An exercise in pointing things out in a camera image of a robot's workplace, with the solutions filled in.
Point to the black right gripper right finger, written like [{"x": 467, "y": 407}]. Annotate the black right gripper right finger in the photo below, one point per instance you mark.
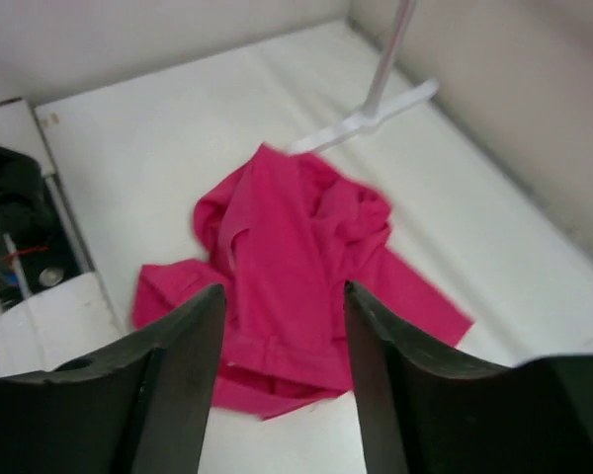
[{"x": 425, "y": 407}]

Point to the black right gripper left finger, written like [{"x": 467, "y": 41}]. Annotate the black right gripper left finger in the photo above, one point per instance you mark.
[{"x": 137, "y": 405}]

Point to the pink trousers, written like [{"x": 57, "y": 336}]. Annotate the pink trousers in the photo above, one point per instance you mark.
[{"x": 283, "y": 234}]

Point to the white clothes rack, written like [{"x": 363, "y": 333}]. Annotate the white clothes rack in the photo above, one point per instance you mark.
[{"x": 375, "y": 110}]

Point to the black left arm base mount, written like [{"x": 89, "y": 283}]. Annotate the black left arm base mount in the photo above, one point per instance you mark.
[{"x": 35, "y": 253}]

